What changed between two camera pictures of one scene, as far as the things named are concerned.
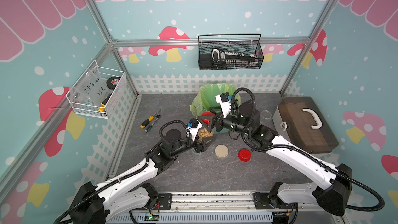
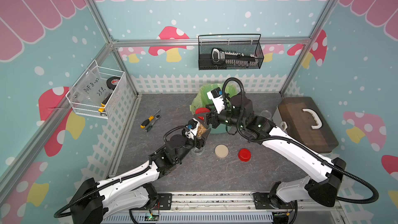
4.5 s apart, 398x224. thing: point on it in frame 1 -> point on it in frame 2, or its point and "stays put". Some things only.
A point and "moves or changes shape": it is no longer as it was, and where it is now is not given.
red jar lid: x=244 y=155 stays put
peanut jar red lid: x=265 y=116 stays put
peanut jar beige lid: x=196 y=153 stays put
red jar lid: x=208 y=114 moves or changes shape
